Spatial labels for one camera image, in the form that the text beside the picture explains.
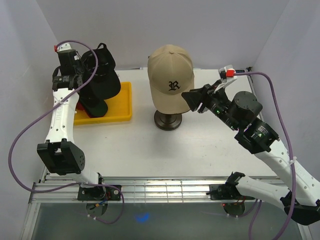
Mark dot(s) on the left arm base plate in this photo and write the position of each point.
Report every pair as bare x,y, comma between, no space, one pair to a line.
99,193

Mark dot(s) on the aluminium frame rail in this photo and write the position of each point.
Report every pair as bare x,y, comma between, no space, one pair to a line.
142,190

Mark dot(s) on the beige cap black letter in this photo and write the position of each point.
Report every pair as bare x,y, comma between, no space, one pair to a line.
170,72

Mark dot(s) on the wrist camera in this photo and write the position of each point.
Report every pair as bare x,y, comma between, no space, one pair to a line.
227,76
63,47

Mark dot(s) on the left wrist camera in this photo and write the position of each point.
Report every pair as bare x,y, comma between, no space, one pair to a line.
63,47

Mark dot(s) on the red cap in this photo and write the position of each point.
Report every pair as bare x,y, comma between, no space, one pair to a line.
79,106

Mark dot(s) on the yellow plastic tray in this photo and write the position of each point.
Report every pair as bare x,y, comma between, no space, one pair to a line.
119,109

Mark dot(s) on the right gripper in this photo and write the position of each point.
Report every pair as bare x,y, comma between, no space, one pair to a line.
203,95

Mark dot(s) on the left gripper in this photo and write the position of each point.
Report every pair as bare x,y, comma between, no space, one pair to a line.
78,58

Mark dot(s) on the beige mannequin head stand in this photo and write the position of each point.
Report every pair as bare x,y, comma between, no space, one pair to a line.
167,122

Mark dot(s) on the dark green cap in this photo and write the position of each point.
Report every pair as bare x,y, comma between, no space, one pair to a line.
95,108

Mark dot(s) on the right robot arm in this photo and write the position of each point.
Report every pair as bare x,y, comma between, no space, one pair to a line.
301,191

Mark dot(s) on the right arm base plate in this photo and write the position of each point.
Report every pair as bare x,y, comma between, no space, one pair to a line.
223,192

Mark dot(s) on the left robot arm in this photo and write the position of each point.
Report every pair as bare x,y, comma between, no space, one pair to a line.
59,152

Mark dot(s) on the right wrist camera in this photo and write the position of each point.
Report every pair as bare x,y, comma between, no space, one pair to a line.
227,76

